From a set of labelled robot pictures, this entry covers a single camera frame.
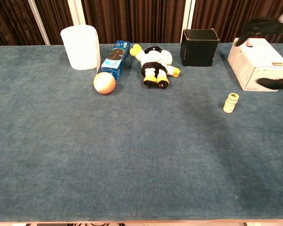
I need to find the blue Oreo cookie box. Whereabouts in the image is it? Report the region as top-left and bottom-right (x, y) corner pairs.
(100, 40), (131, 82)

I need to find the white product carton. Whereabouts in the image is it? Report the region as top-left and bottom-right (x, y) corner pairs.
(227, 37), (283, 92)

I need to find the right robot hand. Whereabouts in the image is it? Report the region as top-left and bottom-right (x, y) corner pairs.
(235, 10), (283, 90)

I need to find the teal table cloth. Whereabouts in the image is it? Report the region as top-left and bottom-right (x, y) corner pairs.
(0, 42), (283, 223)

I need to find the white toilet paper roll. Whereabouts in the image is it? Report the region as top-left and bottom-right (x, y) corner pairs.
(60, 24), (101, 71)

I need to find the orange wooden ball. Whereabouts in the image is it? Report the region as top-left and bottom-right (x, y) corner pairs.
(93, 72), (117, 95)

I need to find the black open cardboard box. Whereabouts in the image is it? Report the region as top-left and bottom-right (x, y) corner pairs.
(180, 28), (220, 67)

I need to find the white partition post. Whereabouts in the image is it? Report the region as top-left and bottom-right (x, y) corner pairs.
(28, 0), (50, 45)
(67, 0), (87, 26)
(180, 0), (196, 43)

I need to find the black white penguin plush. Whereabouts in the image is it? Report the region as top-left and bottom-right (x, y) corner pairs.
(129, 43), (181, 89)

